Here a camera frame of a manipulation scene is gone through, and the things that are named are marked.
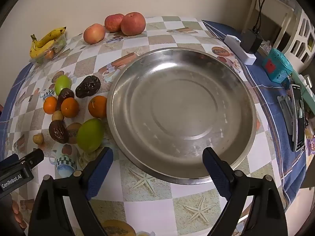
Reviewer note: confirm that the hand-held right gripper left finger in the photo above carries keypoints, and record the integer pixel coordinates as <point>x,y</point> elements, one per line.
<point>99,170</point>

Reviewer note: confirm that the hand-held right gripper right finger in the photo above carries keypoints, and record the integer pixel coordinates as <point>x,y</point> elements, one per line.
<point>217,172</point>

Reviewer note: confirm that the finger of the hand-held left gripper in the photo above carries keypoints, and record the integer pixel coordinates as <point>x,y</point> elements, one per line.
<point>33,158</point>

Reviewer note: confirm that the large green fruit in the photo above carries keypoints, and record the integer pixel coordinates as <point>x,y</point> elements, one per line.
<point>90,134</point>

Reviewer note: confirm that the small orange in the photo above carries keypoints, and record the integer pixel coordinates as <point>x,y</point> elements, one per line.
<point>50,105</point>

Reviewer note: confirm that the medium orange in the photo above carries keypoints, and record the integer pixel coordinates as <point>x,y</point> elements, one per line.
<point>70,107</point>

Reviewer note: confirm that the large orange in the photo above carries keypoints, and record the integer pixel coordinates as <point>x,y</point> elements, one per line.
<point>98,106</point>

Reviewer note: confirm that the dark reddish wrinkled fruit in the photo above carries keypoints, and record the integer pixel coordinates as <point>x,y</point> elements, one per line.
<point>66,94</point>

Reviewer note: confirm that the large steel basin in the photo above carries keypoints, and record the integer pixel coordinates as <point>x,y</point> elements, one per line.
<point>182,108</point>

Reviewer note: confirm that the large dark wrinkled fruit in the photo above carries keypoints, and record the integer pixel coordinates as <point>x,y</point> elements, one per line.
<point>87,86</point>

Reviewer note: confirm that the person's left hand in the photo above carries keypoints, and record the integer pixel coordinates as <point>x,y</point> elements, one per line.
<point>16,208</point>

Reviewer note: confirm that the small tan round fruit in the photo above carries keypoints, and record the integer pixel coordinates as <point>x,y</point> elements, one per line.
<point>38,139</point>
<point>57,115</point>

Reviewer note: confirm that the dark brown wrinkled fruit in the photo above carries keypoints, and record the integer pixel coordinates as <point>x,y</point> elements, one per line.
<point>58,131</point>

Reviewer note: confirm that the brown kiwi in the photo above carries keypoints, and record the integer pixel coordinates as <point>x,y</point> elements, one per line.
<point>73,129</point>

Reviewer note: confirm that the small green fruit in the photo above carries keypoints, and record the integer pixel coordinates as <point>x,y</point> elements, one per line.
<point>62,83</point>

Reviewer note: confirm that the grey phone stand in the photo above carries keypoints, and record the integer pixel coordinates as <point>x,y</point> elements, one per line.
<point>285,113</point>

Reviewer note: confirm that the black smartphone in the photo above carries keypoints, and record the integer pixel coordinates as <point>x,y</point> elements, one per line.
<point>299,118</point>

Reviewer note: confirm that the clear plastic container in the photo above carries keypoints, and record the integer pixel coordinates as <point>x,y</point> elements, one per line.
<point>58,48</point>

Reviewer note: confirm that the yellow banana bunch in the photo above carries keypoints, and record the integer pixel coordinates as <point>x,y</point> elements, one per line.
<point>43,44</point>

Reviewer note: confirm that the teal box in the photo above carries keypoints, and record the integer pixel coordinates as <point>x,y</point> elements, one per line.
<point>278,66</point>

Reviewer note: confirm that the white power strip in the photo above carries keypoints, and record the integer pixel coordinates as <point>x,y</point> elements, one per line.
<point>237,47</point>

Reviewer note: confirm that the black power adapter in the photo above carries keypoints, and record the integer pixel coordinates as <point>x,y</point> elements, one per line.
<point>249,41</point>

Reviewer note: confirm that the pale red apple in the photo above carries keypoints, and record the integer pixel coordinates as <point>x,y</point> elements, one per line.
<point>94,33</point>

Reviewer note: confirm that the checkered printed tablecloth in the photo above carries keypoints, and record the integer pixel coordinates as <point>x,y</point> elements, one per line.
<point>157,41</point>

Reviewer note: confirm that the large red apple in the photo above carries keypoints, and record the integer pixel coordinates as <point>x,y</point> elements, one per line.
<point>133,23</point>

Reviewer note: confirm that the white chair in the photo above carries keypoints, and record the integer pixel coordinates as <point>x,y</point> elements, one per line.
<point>302,29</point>

